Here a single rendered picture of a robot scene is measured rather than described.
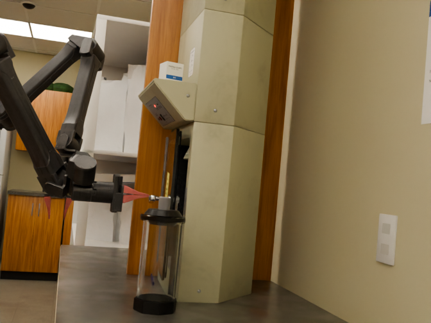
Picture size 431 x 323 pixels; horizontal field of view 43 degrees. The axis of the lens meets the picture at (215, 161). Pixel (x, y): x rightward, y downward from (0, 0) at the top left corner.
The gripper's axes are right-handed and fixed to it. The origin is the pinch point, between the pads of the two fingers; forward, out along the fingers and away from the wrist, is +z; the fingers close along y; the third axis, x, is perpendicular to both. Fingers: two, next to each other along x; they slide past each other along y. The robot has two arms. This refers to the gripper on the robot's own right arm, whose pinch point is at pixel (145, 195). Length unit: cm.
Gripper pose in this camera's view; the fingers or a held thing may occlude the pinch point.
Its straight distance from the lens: 152.6
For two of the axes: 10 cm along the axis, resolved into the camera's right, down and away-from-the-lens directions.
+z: 9.6, 0.9, 2.6
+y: 0.9, -10.0, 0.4
